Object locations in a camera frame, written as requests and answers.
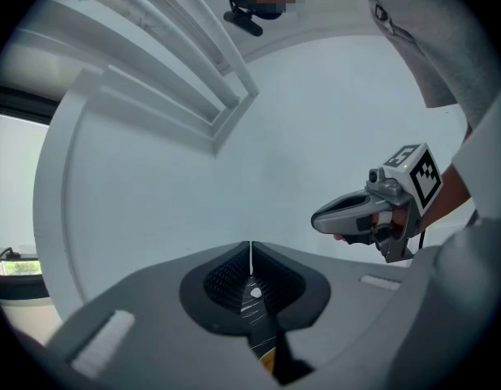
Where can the person's right forearm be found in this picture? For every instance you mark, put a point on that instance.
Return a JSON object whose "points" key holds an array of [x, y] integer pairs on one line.
{"points": [[445, 201]]}

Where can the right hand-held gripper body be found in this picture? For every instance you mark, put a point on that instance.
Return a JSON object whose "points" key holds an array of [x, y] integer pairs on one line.
{"points": [[420, 173]]}

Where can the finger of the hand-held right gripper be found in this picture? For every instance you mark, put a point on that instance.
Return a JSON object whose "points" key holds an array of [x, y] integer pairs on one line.
{"points": [[355, 193], [335, 219]]}

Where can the dark framed window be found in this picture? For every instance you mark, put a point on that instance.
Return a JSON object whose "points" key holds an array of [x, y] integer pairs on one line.
{"points": [[18, 104]]}

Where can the yellow tray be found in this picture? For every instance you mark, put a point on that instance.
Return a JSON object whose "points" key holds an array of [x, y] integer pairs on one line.
{"points": [[268, 362]]}

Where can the person's right hand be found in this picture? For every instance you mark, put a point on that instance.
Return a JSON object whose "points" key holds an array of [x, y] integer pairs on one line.
{"points": [[398, 219]]}

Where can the person's grey shirt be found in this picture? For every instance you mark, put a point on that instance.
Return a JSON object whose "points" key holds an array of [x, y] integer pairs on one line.
{"points": [[428, 47]]}

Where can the small white object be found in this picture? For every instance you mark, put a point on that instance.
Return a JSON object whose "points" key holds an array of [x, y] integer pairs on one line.
{"points": [[255, 292]]}

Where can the black head camera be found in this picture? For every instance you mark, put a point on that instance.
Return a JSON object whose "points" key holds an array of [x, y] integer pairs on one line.
{"points": [[244, 22]]}

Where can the white roller blind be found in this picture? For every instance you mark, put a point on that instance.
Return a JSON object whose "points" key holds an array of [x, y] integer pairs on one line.
{"points": [[14, 185]]}

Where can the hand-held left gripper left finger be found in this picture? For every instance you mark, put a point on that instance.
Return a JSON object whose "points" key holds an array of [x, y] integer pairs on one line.
{"points": [[152, 319]]}

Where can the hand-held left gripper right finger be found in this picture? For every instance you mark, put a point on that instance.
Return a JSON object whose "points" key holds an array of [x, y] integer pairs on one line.
{"points": [[347, 319]]}

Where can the black marble round table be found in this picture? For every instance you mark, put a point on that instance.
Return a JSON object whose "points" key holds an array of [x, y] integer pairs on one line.
{"points": [[262, 327]]}

